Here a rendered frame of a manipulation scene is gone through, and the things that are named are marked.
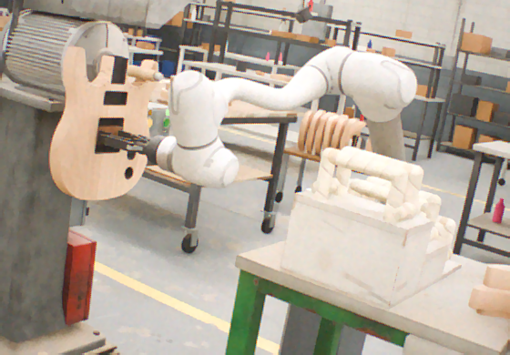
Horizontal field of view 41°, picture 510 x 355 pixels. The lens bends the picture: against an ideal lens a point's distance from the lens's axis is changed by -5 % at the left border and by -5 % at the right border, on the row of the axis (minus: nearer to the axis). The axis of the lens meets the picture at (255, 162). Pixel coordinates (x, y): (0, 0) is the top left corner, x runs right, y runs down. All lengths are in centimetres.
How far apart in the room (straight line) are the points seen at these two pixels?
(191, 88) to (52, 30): 70
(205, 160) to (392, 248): 51
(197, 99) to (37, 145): 77
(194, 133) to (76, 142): 38
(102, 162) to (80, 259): 61
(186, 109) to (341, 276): 51
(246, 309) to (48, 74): 96
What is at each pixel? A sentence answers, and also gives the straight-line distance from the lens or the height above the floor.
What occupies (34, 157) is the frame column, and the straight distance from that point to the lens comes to 224.
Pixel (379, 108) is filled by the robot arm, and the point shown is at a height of 127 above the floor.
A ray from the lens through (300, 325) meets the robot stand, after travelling 257.
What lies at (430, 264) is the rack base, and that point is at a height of 99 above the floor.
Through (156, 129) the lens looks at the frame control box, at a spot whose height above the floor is 105.
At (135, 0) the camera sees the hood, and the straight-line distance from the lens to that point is 186.
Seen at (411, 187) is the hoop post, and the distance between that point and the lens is 150.
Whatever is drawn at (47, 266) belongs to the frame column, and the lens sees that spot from 242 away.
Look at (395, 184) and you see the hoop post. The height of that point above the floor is 118.
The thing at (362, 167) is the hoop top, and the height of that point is 119.
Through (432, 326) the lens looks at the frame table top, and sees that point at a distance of 143.
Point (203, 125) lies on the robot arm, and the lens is 164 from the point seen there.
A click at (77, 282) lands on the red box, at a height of 47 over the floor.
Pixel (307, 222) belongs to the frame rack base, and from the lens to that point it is 151.
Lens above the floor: 143
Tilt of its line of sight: 11 degrees down
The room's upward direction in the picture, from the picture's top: 10 degrees clockwise
